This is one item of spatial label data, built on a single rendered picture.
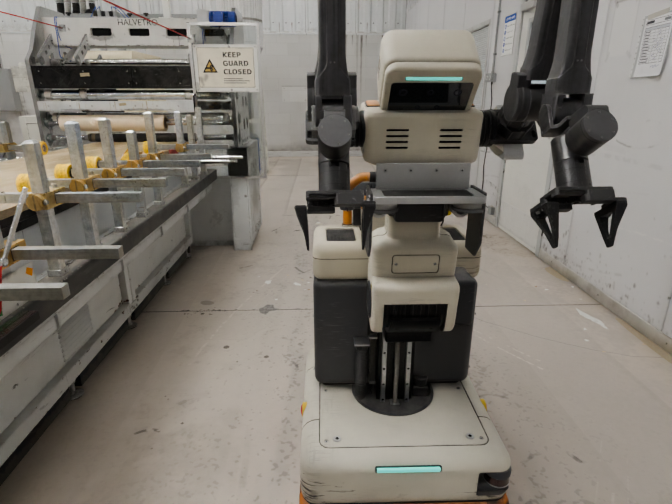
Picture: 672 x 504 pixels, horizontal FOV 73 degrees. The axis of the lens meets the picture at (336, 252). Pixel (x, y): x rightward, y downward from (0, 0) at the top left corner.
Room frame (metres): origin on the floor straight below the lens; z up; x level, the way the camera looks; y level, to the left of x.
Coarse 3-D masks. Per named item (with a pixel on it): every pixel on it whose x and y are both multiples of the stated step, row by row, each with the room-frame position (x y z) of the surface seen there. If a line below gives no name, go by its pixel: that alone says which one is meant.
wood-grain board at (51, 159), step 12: (84, 144) 3.51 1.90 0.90; (96, 144) 3.51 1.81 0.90; (120, 144) 3.51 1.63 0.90; (48, 156) 2.79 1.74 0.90; (60, 156) 2.79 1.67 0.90; (120, 156) 2.79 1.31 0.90; (0, 168) 2.31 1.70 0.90; (12, 168) 2.31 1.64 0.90; (24, 168) 2.31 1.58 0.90; (48, 168) 2.31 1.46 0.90; (0, 180) 1.97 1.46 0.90; (12, 180) 1.97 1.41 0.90; (0, 204) 1.51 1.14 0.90; (12, 204) 1.51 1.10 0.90; (24, 204) 1.54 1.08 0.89; (0, 216) 1.41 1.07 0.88
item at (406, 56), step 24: (384, 48) 1.07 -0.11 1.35; (408, 48) 1.05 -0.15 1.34; (432, 48) 1.05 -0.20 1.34; (456, 48) 1.05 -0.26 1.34; (384, 72) 1.05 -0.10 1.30; (408, 72) 1.01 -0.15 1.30; (432, 72) 1.01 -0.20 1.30; (456, 72) 1.02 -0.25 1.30; (480, 72) 1.02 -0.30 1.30; (384, 96) 1.06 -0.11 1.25; (408, 96) 1.06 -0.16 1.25; (432, 96) 1.06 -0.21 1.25; (456, 96) 1.06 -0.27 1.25
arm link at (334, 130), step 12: (312, 108) 0.87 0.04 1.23; (312, 120) 0.86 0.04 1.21; (324, 120) 0.77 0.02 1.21; (336, 120) 0.77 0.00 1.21; (348, 120) 0.77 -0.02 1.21; (312, 132) 0.85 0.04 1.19; (324, 132) 0.76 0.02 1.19; (336, 132) 0.76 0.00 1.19; (348, 132) 0.76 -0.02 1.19; (324, 144) 0.75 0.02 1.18; (336, 144) 0.75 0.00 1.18; (348, 144) 0.77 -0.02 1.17; (324, 156) 0.80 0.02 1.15; (336, 156) 0.78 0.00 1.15
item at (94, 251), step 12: (12, 252) 1.15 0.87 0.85; (24, 252) 1.15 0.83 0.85; (36, 252) 1.15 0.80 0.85; (48, 252) 1.15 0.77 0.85; (60, 252) 1.15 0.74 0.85; (72, 252) 1.15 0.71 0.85; (84, 252) 1.16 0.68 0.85; (96, 252) 1.16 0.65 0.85; (108, 252) 1.16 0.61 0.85; (120, 252) 1.17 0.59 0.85
